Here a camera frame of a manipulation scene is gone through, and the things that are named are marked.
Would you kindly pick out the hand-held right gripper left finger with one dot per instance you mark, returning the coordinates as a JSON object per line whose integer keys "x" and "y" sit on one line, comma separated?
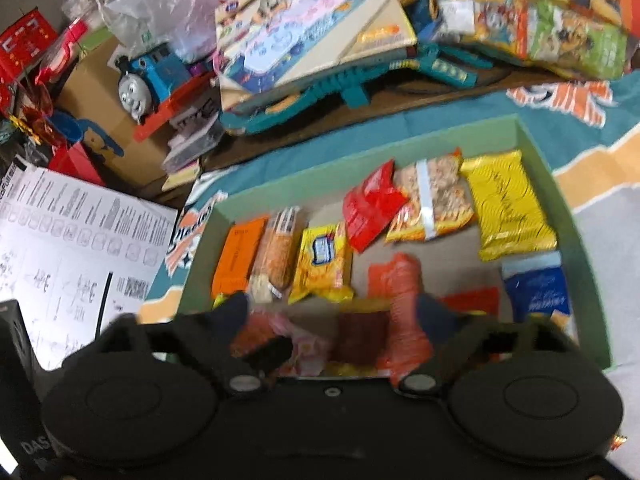
{"x": 235, "y": 310}

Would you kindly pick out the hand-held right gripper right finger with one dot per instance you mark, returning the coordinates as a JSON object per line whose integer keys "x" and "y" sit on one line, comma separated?
{"x": 435, "y": 315}

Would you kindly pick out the orange red snack packet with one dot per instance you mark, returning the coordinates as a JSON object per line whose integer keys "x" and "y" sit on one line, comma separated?
{"x": 400, "y": 285}

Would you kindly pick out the mint green cardboard box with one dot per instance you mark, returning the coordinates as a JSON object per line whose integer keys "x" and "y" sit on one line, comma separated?
{"x": 465, "y": 265}

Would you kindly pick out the brown packet with gold edge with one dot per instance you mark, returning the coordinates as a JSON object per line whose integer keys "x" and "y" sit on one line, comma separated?
{"x": 362, "y": 335}

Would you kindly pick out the yellow packet with blue label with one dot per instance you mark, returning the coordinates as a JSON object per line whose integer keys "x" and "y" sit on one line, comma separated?
{"x": 320, "y": 260}

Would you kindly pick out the small red snack packet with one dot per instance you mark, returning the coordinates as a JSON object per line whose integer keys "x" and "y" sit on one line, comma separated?
{"x": 475, "y": 300}

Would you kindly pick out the flat orange snack packet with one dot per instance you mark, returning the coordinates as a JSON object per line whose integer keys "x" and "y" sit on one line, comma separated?
{"x": 235, "y": 255}

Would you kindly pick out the clear wrapped pastry packet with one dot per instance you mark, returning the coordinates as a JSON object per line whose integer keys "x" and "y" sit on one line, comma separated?
{"x": 277, "y": 250}

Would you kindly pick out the blue snack packet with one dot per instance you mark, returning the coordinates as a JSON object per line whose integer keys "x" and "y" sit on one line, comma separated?
{"x": 537, "y": 295}

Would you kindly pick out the orange peanut snack packet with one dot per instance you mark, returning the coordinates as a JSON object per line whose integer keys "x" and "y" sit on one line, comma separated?
{"x": 430, "y": 200}

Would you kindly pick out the yellow foil snack packet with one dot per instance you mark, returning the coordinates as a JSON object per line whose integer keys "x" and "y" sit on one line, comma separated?
{"x": 505, "y": 205}

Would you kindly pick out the white instruction sheet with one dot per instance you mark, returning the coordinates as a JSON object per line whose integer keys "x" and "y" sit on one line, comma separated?
{"x": 75, "y": 240}

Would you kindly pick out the grey booklet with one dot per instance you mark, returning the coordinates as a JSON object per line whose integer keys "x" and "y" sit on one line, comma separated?
{"x": 192, "y": 140}

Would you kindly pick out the red toy track piece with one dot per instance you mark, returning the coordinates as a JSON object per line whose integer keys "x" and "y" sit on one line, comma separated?
{"x": 165, "y": 115}

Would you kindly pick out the red gift bag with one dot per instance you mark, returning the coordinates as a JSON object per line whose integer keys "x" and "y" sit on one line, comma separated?
{"x": 75, "y": 165}

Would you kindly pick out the teal toy track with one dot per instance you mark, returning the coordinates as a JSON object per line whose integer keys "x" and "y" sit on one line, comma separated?
{"x": 320, "y": 95}

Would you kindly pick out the blue toy train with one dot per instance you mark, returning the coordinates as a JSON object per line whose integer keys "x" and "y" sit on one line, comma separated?
{"x": 155, "y": 72}

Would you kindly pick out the brown cardboard box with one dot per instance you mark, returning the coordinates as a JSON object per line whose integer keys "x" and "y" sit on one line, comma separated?
{"x": 95, "y": 95}

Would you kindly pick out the children's drawing board box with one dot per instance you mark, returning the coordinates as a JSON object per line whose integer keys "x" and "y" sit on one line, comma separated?
{"x": 310, "y": 25}

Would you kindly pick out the cartoon dog snack bag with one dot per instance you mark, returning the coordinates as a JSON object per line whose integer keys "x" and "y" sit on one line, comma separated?
{"x": 550, "y": 35}

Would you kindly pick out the red translucent plastic toy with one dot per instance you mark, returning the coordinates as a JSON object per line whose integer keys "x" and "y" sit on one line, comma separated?
{"x": 60, "y": 55}

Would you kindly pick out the clear plastic bag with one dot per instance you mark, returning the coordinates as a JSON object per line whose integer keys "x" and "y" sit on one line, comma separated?
{"x": 165, "y": 5}

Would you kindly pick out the red patterned box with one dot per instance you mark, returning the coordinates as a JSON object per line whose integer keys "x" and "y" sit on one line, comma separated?
{"x": 25, "y": 40}

